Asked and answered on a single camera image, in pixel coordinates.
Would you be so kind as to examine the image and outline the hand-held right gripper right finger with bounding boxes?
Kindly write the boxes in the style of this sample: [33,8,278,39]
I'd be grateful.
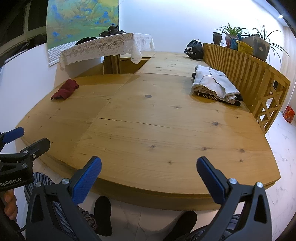
[196,156,271,241]

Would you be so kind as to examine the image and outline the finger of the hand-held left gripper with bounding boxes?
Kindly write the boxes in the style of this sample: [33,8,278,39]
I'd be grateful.
[0,126,25,151]
[0,138,51,164]

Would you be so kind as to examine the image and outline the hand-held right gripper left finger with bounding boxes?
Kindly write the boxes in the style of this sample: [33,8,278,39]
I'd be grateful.
[25,156,109,241]

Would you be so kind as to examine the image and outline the maroon cloth garment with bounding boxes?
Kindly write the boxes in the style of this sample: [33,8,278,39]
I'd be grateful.
[50,79,79,100]

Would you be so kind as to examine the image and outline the person's left hand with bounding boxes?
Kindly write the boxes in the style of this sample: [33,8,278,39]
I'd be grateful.
[3,189,19,220]

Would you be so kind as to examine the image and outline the person's striped pants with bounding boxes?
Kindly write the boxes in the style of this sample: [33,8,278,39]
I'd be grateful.
[24,172,242,241]

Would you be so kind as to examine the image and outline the person's left black shoe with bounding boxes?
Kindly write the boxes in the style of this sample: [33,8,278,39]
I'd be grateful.
[94,196,113,237]

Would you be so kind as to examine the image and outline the black striped folded garment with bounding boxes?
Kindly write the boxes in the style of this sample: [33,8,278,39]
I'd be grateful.
[192,72,244,107]

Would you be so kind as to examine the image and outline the white buttoned folded garment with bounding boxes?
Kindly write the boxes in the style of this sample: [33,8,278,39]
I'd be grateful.
[191,65,241,103]

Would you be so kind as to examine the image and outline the red crate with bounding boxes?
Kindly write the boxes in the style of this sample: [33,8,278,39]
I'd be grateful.
[283,106,294,123]

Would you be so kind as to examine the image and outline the wooden slatted railing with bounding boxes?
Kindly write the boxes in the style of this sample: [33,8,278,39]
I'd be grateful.
[203,42,291,134]

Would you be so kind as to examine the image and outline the dark cloth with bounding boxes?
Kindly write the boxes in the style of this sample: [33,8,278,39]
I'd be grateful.
[75,37,97,45]

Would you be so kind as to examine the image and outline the dark tea tray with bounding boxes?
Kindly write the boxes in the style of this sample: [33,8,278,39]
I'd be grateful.
[99,29,125,37]

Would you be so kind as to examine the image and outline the yellow box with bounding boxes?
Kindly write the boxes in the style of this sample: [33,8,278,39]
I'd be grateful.
[236,40,253,55]

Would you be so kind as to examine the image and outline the grey box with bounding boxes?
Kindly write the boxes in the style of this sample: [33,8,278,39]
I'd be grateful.
[242,35,270,62]

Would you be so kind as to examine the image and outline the potted plant in reddish pot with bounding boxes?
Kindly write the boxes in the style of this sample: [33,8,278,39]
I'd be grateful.
[214,22,249,49]

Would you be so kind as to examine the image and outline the long-leaved potted plant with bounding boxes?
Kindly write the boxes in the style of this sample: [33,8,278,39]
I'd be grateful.
[252,22,289,63]

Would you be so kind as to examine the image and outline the black cable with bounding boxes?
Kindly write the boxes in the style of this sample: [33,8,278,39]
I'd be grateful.
[11,218,29,234]

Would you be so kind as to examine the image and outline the dark window frame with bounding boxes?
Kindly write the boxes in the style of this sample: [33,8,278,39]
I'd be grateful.
[0,0,48,67]

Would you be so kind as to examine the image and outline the black drawstring bag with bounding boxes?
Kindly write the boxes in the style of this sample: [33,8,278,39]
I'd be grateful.
[184,39,204,60]

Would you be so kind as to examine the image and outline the landscape wall painting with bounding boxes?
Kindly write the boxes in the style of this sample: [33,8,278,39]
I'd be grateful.
[46,0,120,67]

